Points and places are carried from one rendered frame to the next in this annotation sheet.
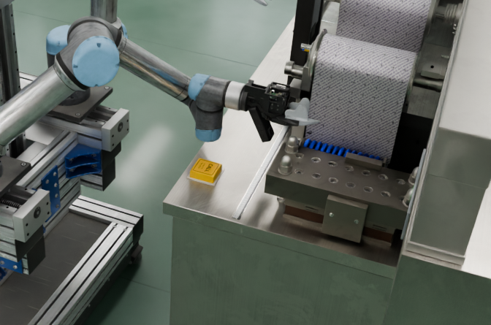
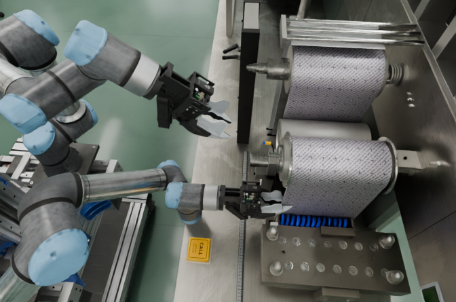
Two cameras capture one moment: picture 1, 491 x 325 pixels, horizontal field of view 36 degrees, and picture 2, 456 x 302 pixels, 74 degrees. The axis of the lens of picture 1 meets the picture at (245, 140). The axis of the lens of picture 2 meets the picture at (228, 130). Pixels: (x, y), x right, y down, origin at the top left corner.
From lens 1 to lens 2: 1.42 m
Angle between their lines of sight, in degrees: 22
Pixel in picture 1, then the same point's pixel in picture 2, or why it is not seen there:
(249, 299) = not seen: outside the picture
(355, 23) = (305, 102)
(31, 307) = (96, 292)
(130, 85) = not seen: hidden behind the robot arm
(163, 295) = (176, 229)
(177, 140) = (153, 106)
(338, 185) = (327, 274)
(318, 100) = (292, 196)
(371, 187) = (354, 265)
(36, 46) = not seen: hidden behind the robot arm
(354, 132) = (324, 208)
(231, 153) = (212, 214)
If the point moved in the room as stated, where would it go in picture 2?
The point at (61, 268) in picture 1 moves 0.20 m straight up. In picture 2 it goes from (108, 251) to (94, 241)
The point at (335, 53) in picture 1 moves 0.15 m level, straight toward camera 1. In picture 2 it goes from (309, 168) to (326, 230)
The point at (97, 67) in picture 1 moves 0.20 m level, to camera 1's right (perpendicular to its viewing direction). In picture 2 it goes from (63, 268) to (157, 248)
